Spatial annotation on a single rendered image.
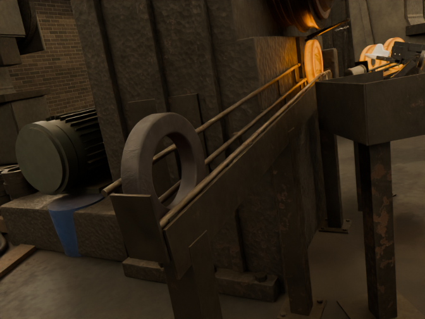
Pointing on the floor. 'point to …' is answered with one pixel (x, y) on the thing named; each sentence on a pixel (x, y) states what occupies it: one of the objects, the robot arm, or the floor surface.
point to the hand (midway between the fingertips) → (367, 56)
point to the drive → (64, 185)
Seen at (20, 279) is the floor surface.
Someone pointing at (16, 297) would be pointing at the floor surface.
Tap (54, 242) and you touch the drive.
